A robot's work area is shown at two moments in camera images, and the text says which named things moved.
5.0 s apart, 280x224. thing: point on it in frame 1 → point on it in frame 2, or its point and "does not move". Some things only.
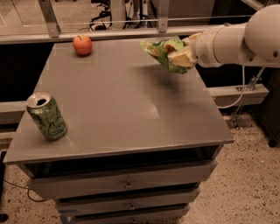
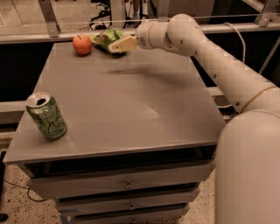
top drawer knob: x=129 y=186 does not move
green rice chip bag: x=160 y=50 → x=103 y=38
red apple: x=82 y=45 does not move
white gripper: x=204 y=50 → x=142 y=37
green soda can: x=47 y=115 does not move
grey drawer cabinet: x=141 y=143 does not move
